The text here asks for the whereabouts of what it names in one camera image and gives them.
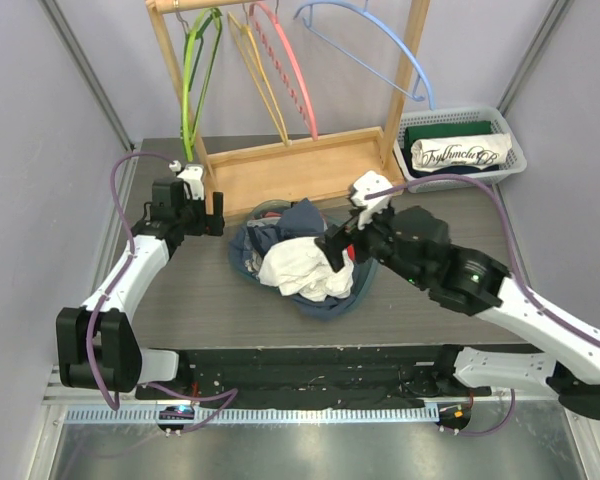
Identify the navy tank top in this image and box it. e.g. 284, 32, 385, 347
228, 199, 376, 321

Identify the white tank top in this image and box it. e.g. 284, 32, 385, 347
258, 237, 354, 302

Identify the lime green hanger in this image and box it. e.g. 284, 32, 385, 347
179, 7, 221, 161

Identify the dark green hanger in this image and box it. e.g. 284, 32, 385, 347
182, 7, 224, 136

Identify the yellow wooden hanger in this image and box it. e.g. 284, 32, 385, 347
227, 3, 291, 146

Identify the light blue hanger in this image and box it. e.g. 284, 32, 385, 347
293, 1, 437, 110

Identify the pink hanger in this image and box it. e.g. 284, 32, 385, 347
247, 1, 319, 140

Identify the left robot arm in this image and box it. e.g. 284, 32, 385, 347
56, 173, 225, 399

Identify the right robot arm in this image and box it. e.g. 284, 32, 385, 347
315, 207, 600, 421

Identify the wooden clothes rack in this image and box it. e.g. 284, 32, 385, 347
146, 1, 429, 219

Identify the grey plastic basin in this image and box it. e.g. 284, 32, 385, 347
228, 199, 378, 320

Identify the navy folded cloth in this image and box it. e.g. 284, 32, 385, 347
409, 165, 500, 179

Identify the green folded cloth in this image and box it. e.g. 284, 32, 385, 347
404, 121, 492, 150

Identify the white printed folded cloth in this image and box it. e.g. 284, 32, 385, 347
411, 133, 513, 172

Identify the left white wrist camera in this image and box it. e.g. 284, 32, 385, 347
169, 160, 205, 200

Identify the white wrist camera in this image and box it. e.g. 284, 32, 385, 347
169, 160, 205, 200
349, 170, 393, 230

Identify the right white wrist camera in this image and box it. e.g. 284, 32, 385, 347
349, 170, 393, 230

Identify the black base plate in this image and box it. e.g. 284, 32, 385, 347
134, 343, 551, 409

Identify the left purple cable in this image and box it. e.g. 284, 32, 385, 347
87, 151, 239, 434

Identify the purple cable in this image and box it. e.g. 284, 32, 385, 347
87, 151, 239, 434
364, 174, 600, 439

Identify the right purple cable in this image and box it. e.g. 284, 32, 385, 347
364, 174, 600, 439

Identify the white slotted cable duct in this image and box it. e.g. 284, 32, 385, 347
64, 404, 439, 425

